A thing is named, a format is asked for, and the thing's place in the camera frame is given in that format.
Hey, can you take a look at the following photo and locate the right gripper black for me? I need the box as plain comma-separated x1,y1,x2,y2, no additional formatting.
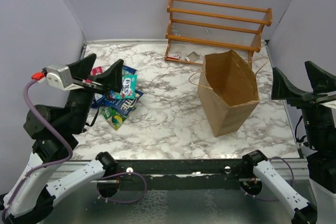
271,58,336,149

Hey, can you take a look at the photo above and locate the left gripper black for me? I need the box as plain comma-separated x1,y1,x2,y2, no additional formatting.
68,52,125,132

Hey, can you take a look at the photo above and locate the red snack bar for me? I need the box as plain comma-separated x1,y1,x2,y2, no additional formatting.
86,67,103,83

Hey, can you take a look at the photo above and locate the teal white candy bag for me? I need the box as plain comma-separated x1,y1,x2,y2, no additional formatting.
109,74,138,100

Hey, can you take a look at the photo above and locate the dark blue snack packet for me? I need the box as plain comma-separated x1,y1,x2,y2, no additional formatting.
91,90,144,116

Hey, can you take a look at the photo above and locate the green snack packet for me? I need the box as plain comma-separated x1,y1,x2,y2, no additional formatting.
102,107,130,130

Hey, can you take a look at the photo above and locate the brown paper bag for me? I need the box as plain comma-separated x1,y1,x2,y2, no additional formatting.
188,50,268,137

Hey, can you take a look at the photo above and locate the teal red snack packet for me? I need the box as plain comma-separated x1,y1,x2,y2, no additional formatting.
122,65,137,76

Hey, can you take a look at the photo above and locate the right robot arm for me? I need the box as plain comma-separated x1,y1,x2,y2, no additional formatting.
241,61,335,223

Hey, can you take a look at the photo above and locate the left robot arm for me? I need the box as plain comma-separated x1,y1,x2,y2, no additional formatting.
1,54,123,223

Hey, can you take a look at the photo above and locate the red white small box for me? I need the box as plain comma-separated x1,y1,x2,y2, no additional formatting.
167,52,180,59

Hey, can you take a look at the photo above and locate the small open cardboard box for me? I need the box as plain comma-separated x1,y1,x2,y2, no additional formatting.
185,51,200,62

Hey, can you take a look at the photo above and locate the wooden shelf rack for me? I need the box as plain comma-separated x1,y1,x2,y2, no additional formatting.
164,0,273,64

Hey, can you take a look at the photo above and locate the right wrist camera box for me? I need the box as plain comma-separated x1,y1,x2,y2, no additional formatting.
321,100,336,109

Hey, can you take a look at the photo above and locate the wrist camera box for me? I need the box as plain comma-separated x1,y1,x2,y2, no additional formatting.
31,65,80,91
321,100,336,109

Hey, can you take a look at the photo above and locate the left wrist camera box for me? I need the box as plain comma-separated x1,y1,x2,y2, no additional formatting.
31,65,80,91

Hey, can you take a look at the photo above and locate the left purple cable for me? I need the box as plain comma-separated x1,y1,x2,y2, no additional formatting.
1,81,148,218

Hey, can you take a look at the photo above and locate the purple cable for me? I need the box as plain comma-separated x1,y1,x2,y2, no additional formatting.
1,81,148,218
245,156,295,202

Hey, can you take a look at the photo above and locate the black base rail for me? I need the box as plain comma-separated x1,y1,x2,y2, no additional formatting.
89,151,268,190

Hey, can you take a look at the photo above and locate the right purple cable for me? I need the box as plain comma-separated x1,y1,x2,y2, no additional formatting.
245,156,295,202

